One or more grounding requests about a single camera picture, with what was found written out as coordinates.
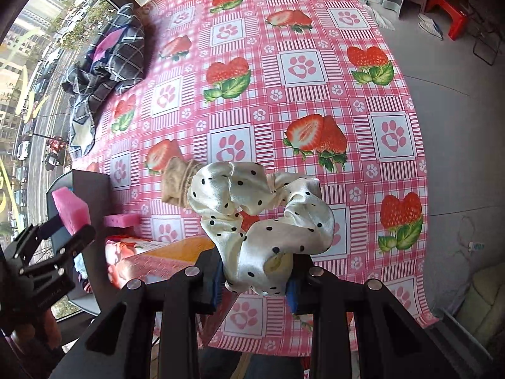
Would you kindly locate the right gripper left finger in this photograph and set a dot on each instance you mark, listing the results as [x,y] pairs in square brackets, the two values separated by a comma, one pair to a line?
[118,343]

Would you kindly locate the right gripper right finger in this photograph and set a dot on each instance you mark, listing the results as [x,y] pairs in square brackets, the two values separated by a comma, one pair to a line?
[391,344]

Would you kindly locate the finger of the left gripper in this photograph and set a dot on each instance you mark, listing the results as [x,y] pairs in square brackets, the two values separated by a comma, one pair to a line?
[30,238]
[67,244]

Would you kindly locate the pink sponge block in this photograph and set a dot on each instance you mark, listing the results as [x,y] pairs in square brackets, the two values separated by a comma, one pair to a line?
[124,220]
[72,210]

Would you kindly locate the cream polka dot scrunchie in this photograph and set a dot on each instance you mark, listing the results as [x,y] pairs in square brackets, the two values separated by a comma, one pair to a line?
[259,221]

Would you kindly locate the light blue fluffy cloth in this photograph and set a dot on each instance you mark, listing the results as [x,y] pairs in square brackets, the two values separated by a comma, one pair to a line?
[80,267]

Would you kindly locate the person left hand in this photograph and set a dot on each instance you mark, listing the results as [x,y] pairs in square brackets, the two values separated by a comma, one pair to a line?
[45,329]

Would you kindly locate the grey open cardboard box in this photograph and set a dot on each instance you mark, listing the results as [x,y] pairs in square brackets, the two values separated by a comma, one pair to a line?
[87,264]

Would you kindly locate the red patterned tissue box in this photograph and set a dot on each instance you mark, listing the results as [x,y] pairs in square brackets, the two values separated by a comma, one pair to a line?
[162,263]

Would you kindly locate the beige small sock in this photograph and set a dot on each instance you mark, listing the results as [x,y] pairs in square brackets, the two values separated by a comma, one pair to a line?
[177,178]

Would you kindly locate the white power strip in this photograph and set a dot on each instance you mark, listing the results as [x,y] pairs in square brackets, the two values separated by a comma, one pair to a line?
[475,246]

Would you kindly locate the navy plaid folded garment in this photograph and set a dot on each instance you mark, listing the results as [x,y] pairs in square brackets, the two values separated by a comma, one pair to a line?
[114,62]

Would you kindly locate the pink strawberry paw tablecloth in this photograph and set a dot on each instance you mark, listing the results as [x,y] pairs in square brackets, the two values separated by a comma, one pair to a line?
[298,86]

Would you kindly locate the white slippers on floor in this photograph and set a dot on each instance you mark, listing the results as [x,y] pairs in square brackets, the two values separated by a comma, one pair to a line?
[429,26]

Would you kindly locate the red plastic stool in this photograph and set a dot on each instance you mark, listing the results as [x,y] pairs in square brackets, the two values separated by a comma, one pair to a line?
[459,14]

